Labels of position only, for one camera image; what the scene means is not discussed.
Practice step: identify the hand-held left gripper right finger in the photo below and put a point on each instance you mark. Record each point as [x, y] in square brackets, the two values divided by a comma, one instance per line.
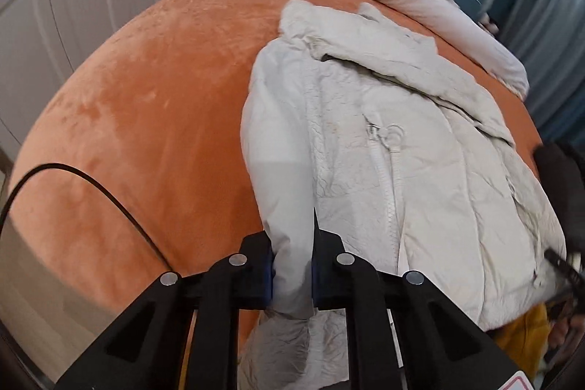
[313, 280]

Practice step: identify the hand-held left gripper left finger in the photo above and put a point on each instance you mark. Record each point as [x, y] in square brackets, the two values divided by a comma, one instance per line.
[268, 280]

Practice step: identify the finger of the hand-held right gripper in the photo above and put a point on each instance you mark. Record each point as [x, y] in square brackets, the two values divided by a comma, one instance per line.
[560, 262]

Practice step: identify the white padded jacket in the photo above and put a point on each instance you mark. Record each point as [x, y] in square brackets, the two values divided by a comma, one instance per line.
[411, 198]

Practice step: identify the person's right forearm black sleeve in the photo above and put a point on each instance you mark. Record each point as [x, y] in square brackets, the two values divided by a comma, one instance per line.
[560, 189]

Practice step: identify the yellow cloth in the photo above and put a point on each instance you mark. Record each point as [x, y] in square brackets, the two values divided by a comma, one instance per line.
[525, 330]

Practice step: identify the orange plush bed cover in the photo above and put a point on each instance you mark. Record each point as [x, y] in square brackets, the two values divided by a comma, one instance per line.
[137, 120]

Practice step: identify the grey blue curtain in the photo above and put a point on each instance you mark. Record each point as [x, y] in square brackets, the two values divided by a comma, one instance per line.
[548, 29]

